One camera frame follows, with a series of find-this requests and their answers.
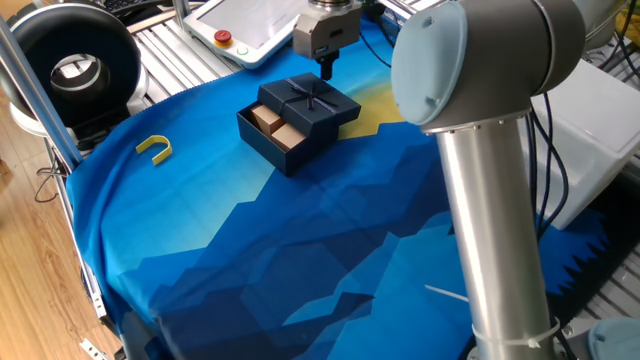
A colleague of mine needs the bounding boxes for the black keyboard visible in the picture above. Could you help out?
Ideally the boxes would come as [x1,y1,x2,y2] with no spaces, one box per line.
[102,0,169,14]

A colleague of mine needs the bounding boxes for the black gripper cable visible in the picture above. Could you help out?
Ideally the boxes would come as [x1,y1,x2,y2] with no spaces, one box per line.
[358,29,394,70]

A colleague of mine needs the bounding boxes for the dark cable along arm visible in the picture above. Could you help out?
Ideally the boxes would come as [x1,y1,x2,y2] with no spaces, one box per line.
[524,92,571,241]

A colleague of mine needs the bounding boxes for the aluminium frame post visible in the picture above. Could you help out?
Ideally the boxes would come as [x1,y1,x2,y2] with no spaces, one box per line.
[0,14,84,174]

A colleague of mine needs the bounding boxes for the dark blue ribboned box lid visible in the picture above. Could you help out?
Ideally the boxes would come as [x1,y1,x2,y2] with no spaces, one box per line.
[257,72,362,147]

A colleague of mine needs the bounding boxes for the white zip tie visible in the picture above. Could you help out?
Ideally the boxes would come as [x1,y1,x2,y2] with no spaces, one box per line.
[424,283,561,350]

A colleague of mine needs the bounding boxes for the white teach pendant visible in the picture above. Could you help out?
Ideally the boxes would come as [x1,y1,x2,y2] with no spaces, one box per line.
[182,0,311,70]

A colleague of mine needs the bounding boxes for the dark blue gift box base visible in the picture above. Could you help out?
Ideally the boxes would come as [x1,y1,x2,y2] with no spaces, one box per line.
[236,102,341,177]

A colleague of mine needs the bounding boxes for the white plastic drawer unit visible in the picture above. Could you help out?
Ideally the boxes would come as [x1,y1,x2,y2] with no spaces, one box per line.
[519,59,640,231]

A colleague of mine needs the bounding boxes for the blue mountain print cloth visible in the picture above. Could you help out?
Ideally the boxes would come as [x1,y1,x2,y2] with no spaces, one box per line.
[64,14,611,360]

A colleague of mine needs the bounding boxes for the yellow U-shaped plastic piece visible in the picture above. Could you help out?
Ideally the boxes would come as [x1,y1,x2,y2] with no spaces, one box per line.
[135,134,174,167]

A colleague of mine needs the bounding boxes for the black ring light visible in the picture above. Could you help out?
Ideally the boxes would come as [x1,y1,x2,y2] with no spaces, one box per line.
[0,2,150,139]

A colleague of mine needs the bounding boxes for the grey Schunk gripper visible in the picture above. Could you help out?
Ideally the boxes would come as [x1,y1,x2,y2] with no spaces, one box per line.
[292,5,364,81]

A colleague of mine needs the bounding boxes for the small kraft brown box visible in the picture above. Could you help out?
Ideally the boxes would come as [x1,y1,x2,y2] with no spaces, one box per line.
[271,123,307,153]
[249,103,286,137]

